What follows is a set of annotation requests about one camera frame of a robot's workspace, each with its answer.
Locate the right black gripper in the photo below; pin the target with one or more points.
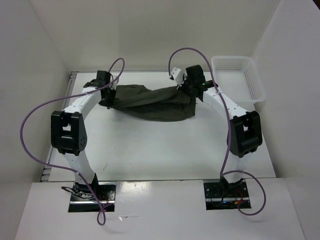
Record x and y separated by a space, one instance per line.
183 87

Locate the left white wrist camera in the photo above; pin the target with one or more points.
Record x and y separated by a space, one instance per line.
113 82

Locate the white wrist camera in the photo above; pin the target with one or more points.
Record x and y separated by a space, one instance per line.
177 75
113 82

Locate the aluminium table edge rail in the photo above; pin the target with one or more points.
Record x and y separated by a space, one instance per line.
46 172

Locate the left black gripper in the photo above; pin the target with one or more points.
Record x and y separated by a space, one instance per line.
109 103

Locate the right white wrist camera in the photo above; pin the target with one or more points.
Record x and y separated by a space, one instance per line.
177 75

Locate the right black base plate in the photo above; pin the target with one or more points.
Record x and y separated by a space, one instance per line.
217 199

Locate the white plastic basket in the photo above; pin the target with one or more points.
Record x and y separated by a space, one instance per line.
238 78

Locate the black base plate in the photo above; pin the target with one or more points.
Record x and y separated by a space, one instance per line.
82 200
217 199

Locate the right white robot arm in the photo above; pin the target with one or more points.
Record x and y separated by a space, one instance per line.
244 134

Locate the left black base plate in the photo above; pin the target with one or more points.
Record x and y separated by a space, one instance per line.
82 200

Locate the olive green shorts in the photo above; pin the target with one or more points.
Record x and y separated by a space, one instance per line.
160 105

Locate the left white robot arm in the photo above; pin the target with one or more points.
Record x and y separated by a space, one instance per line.
68 131

